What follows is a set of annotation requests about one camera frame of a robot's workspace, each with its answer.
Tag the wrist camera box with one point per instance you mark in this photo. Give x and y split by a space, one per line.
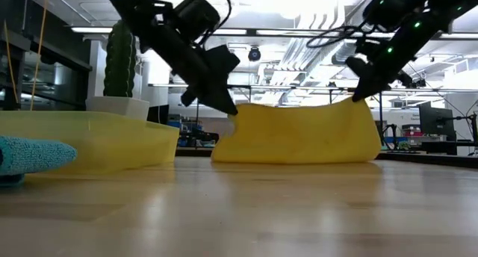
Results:
358 66
224 62

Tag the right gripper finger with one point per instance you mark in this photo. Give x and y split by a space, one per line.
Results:
367 89

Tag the long ceiling light bar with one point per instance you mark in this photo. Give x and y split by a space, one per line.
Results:
298 32

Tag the green cactus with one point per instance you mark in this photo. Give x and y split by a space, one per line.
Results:
119 74

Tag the yellow microfiber towel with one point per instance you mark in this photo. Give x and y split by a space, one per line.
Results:
298 137

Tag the silver ventilation duct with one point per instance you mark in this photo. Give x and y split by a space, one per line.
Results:
343 53

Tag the black workstation frame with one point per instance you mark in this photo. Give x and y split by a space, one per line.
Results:
381 115
242 86

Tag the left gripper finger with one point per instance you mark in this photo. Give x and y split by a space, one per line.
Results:
222 100

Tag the black flat screen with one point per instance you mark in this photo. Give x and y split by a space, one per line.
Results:
158 115

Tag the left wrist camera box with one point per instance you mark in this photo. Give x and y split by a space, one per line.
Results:
224 62

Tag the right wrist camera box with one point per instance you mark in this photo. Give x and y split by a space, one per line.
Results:
358 66

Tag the white square planter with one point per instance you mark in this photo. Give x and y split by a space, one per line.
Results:
119 107

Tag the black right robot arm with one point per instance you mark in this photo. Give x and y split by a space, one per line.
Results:
440 6

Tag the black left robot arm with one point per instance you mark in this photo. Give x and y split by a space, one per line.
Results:
127 3

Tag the yellow translucent plastic bin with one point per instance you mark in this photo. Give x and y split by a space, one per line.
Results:
93 141

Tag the black ceiling spotlight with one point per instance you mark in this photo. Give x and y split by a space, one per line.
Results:
420 83

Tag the black computer monitor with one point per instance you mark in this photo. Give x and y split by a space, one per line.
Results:
437 122

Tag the blue microfiber towel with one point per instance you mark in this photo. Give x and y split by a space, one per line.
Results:
33 154

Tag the black hanging dome camera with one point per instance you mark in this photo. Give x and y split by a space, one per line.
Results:
254 54

